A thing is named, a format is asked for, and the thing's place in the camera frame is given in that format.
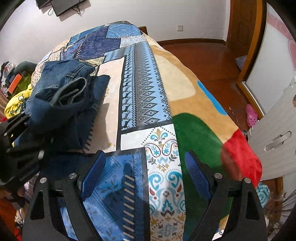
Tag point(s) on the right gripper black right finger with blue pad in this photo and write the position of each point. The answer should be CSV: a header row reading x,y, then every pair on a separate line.
x,y
246,219

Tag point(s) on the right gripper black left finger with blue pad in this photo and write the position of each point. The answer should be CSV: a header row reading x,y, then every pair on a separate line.
x,y
71,177

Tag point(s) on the blue denim jacket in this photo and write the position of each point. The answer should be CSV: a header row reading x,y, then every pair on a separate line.
x,y
63,104

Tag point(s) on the clothes pile with orange box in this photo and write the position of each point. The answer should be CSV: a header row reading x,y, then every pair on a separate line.
x,y
15,78

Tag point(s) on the yellow cartoon garment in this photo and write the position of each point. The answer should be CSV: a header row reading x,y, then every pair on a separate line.
x,y
18,103

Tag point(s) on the blue patchwork bed sheet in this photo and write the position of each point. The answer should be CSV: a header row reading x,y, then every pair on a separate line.
x,y
140,194

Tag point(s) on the pink slipper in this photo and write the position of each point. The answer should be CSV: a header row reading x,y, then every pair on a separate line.
x,y
251,116

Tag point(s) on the tan multicolour plush blanket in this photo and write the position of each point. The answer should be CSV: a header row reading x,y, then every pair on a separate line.
x,y
208,111

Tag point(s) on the wooden door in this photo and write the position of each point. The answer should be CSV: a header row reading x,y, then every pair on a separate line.
x,y
245,16

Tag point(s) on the white cabinet with handle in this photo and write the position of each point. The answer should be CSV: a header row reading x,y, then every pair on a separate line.
x,y
273,140

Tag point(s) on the wall mounted black television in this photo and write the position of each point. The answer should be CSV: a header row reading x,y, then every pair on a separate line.
x,y
59,6

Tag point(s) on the white wall socket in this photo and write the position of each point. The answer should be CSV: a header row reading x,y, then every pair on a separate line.
x,y
180,28

